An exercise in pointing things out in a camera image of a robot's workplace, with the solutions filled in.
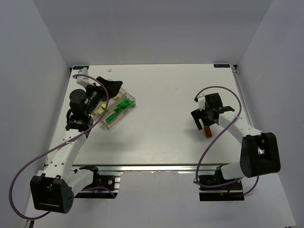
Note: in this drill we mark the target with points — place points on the upturned orange lego plate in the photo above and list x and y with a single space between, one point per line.
208 132

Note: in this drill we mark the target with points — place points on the green lego with eyes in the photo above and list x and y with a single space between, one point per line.
125 103

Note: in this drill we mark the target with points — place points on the clear compartment organizer tray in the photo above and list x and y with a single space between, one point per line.
118 107

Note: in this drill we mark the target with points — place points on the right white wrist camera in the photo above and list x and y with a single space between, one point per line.
200 99

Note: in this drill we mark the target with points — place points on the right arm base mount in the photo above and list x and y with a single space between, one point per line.
214 188

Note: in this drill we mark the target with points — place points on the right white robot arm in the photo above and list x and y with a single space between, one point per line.
259 151

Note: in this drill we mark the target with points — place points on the upturned green 2x4 lego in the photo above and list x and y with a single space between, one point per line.
111 118

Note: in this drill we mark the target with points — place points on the light yellow-green curved lego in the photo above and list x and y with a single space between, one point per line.
101 109

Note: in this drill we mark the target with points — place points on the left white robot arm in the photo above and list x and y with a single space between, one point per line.
55 188

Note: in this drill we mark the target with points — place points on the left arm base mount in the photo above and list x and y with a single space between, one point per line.
102 185

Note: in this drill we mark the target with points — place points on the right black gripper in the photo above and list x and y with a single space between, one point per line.
206 114

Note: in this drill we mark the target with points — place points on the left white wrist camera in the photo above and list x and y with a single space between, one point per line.
83 80

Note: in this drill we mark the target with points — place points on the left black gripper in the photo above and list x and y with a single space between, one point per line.
102 89

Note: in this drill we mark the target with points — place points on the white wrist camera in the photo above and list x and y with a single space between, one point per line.
83 80
200 99

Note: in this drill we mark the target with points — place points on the aluminium table edge rail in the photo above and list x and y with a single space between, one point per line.
249 114

